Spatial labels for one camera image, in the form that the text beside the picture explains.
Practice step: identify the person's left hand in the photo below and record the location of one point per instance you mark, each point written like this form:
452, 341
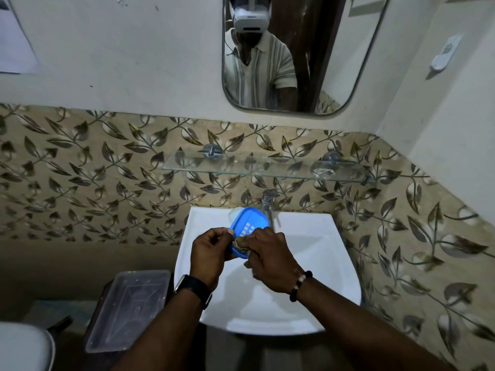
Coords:
207, 254

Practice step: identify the person's right hand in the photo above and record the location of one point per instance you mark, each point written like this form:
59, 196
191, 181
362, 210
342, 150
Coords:
274, 262

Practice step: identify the person's left fingers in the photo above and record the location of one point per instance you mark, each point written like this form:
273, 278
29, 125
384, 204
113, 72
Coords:
224, 237

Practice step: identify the person's right fingers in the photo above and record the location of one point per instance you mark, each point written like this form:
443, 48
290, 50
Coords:
257, 247

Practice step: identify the grey scrub pad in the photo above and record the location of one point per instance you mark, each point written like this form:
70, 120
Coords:
241, 243

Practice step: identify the blue plastic soap dish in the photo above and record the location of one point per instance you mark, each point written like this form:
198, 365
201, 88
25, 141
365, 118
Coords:
249, 222

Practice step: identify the person's right forearm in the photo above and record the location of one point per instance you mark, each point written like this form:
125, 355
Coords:
359, 328

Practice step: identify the person's left forearm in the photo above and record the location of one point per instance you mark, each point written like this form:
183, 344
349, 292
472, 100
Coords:
170, 336

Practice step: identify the pale plastic soap dish tray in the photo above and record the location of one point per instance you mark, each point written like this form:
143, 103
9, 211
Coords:
233, 218

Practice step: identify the chrome basin tap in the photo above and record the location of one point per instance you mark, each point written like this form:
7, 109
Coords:
267, 206

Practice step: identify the white ceramic wash basin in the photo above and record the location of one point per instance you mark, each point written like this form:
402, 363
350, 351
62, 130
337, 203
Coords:
309, 258

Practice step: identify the black wrist watch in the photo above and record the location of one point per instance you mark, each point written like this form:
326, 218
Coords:
195, 289

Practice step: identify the clear plastic container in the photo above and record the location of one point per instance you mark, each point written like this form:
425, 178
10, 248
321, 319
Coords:
127, 309

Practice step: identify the clear glass wall shelf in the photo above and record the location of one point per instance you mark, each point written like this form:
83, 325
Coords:
270, 168

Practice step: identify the chrome shelf bracket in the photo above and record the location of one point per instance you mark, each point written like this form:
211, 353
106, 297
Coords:
212, 150
332, 157

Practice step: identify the rounded wall mirror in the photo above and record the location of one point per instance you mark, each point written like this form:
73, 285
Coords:
332, 54

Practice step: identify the white wall fixture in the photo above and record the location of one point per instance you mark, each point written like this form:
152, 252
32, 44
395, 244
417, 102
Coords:
446, 52

